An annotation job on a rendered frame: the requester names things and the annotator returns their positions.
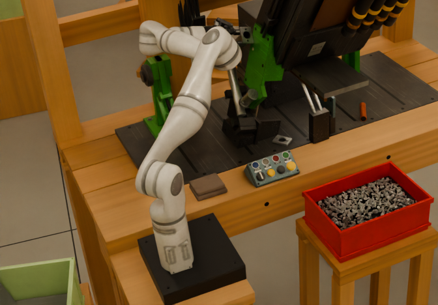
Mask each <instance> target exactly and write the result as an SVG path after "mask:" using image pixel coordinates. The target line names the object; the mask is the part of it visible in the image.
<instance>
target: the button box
mask: <svg viewBox="0 0 438 305"><path fill-rule="evenodd" d="M284 152H287V153H288V154H289V157H288V158H284V157H283V153H284ZM284 152H281V153H278V154H275V155H276V156H278V158H279V160H278V161H274V160H273V159H272V157H273V156H274V155H272V156H269V157H266V159H267V160H268V161H269V163H268V164H267V165H265V164H264V163H263V159H265V158H263V159H260V160H257V161H255V162H257V163H258V164H259V167H257V168H254V167H253V166H252V164H253V163H254V162H251V163H249V164H247V165H246V167H245V169H244V172H245V175H246V176H247V177H248V179H249V180H250V181H251V183H252V184H253V185H254V186H255V187H256V188H258V187H260V186H264V185H266V184H270V183H272V182H276V181H279V180H281V179H284V178H287V177H290V176H293V175H296V174H299V173H300V171H299V168H298V166H297V164H296V162H295V159H294V158H293V155H292V154H291V151H290V150H288V151H284ZM290 161H292V162H294V163H295V164H296V168H295V169H294V170H293V171H290V170H288V169H287V163H288V162H290ZM278 166H284V167H285V171H284V172H283V173H279V172H278V170H277V168H278ZM269 169H273V170H274V171H275V174H274V176H273V177H270V176H268V175H267V171H268V170H269ZM259 172H263V173H264V174H265V178H264V179H263V180H262V181H260V180H258V179H257V174H258V173H259Z"/></svg>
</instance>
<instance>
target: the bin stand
mask: <svg viewBox="0 0 438 305"><path fill-rule="evenodd" d="M295 221H296V234H297V236H298V237H299V287H300V305H319V254H321V256H322V257H323V258H324V259H325V261H326V262H327V263H328V264H329V265H330V266H331V268H332V269H333V275H332V298H331V305H354V290H355V280H358V279H360V278H363V277H365V276H368V275H370V274H371V278H370V303H369V305H388V300H389V291H390V273H391V266H392V265H395V264H397V263H400V262H402V261H405V260H407V259H410V265H409V279H408V287H407V301H406V305H428V300H429V293H430V283H431V272H432V266H433V255H434V249H435V248H437V244H438V232H437V231H436V230H435V229H434V228H433V227H432V226H431V225H430V226H428V229H427V230H425V231H422V232H419V233H417V234H415V235H411V236H410V237H407V238H404V239H402V240H399V241H397V242H393V243H392V244H389V245H386V246H384V247H382V248H378V249H376V250H374V251H371V252H368V253H366V254H364V255H360V256H358V257H356V258H353V259H350V260H348V261H346V262H343V263H339V261H338V260H337V259H336V258H335V257H334V256H333V255H332V254H331V252H330V251H329V250H328V249H327V247H326V246H325V245H324V244H323V243H322V242H321V241H320V240H319V239H318V237H317V236H316V235H315V234H314V232H313V231H312V230H311V229H310V228H309V227H308V226H307V225H306V223H305V220H304V219H302V218H298V219H296V220H295Z"/></svg>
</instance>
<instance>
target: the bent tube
mask: <svg viewBox="0 0 438 305"><path fill-rule="evenodd" d="M239 30H240V35H239V36H238V37H237V38H236V39H235V41H242V44H253V43H254V40H253V36H252V30H251V27H239ZM227 73H228V77H229V82H230V86H231V91H232V95H233V100H234V103H235V109H236V112H237V117H244V116H245V115H246V112H245V108H242V107H240V105H239V99H240V98H241V97H242V94H241V88H240V85H239V80H238V77H237V71H236V67H234V68H232V69H231V70H228V71H227Z"/></svg>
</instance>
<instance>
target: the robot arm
mask: <svg viewBox="0 0 438 305"><path fill-rule="evenodd" d="M219 26H221V27H219ZM224 28H226V29H224ZM231 35H240V30H239V29H234V27H233V24H232V23H229V22H227V21H225V20H223V19H221V18H217V19H215V20H214V25H213V26H191V27H171V28H169V29H168V28H167V27H165V26H163V25H162V24H161V23H158V22H156V21H152V20H147V21H145V22H143V23H142V24H141V25H140V27H139V50H140V52H141V53H142V54H144V55H148V56H151V55H157V54H159V53H163V52H164V53H170V54H174V55H180V56H183V57H187V58H190V59H193V63H192V66H191V68H190V71H189V73H188V75H187V77H186V79H185V82H184V84H183V86H182V89H181V91H180V93H179V94H178V96H177V98H176V100H175V102H174V104H173V106H172V108H171V111H170V113H169V115H168V117H167V119H166V121H165V123H164V125H163V127H162V129H161V131H160V133H159V135H158V137H157V139H156V141H155V142H154V144H153V146H152V147H151V149H150V151H149V152H148V154H147V155H146V157H145V159H144V160H143V162H142V164H141V166H140V167H139V170H138V173H137V175H136V183H135V185H136V190H137V191H138V192H139V193H141V194H144V195H146V196H151V197H155V198H157V199H155V200H154V201H153V202H152V204H151V206H150V209H149V212H150V216H151V221H152V225H153V231H154V236H155V240H156V245H157V249H158V255H159V258H160V263H161V266H162V267H163V268H164V269H165V270H167V271H169V272H170V273H171V274H175V273H177V272H180V271H183V270H186V269H190V268H192V263H193V261H194V255H193V251H192V244H191V240H190V233H189V229H188V222H187V217H186V211H185V201H186V197H185V191H184V179H183V173H182V171H181V169H180V167H179V166H176V165H174V164H169V163H166V162H165V161H166V160H167V158H168V156H169V155H170V154H171V153H172V152H173V150H174V149H176V148H177V147H178V146H179V145H180V144H182V143H184V142H185V141H186V140H187V139H189V138H190V137H192V136H193V135H194V134H195V133H196V132H197V131H198V130H199V129H200V128H201V127H202V125H203V122H204V120H205V118H206V116H207V114H208V112H209V109H210V106H211V78H212V71H213V68H215V69H217V70H222V71H226V70H231V69H232V68H234V67H236V66H237V65H238V64H239V62H240V61H241V58H242V51H241V49H240V47H245V46H246V45H247V44H242V41H235V40H234V39H233V37H232V36H231Z"/></svg>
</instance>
